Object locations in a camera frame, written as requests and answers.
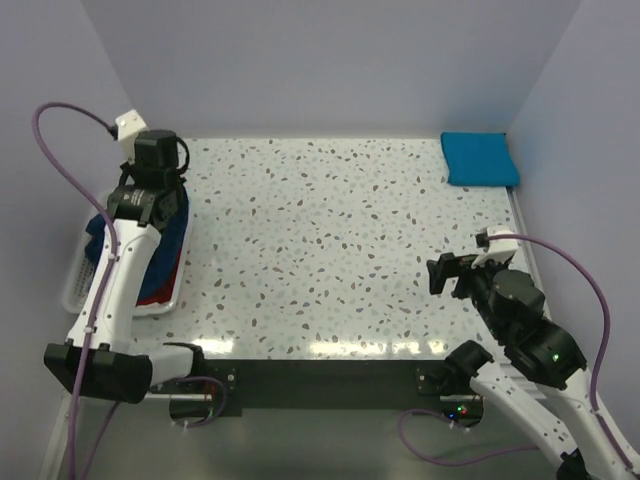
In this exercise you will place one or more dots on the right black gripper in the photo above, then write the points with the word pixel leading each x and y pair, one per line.
pixel 448 264

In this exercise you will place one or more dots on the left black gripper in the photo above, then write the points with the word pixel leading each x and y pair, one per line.
pixel 130 168

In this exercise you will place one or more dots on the dark blue t shirt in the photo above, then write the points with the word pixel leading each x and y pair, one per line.
pixel 147 208

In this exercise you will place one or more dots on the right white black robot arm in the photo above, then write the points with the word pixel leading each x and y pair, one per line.
pixel 574 431

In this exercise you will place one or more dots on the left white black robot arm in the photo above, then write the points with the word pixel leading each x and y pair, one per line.
pixel 95 359

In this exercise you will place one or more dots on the folded light blue t shirt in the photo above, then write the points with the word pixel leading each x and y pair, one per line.
pixel 478 160

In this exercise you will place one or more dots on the white plastic laundry basket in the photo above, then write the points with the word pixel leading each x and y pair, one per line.
pixel 77 280

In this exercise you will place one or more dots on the red t shirt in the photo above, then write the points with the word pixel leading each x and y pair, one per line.
pixel 158 284

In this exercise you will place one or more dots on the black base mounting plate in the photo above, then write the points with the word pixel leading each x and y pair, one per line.
pixel 327 385

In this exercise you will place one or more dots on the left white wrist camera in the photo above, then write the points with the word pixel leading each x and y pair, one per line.
pixel 125 130

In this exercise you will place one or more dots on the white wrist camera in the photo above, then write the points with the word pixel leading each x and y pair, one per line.
pixel 125 130
pixel 500 251

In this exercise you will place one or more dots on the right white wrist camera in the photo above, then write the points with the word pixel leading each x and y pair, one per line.
pixel 500 251

